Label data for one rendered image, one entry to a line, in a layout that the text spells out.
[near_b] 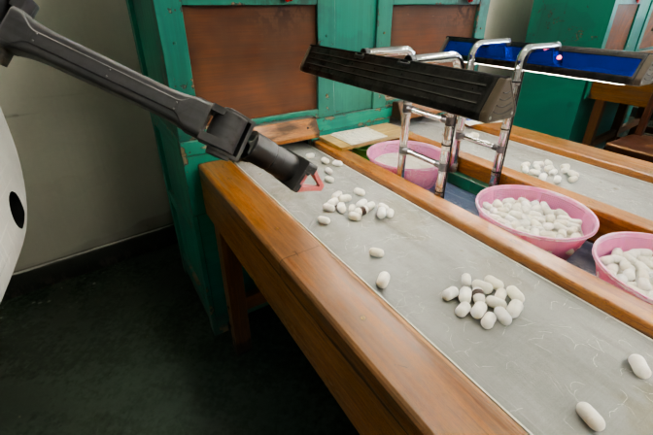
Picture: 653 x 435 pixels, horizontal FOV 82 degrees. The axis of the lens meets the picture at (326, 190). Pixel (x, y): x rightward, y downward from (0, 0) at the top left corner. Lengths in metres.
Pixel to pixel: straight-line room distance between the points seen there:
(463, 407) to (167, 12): 1.07
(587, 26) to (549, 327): 2.88
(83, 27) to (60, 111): 0.36
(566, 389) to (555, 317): 0.14
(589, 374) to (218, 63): 1.11
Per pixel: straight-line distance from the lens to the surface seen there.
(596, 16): 3.42
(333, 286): 0.68
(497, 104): 0.67
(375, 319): 0.63
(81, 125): 1.99
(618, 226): 1.12
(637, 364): 0.73
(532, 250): 0.87
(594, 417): 0.63
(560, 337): 0.74
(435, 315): 0.70
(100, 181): 2.07
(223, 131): 0.66
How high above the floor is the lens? 1.22
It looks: 27 degrees down
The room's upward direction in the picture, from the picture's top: straight up
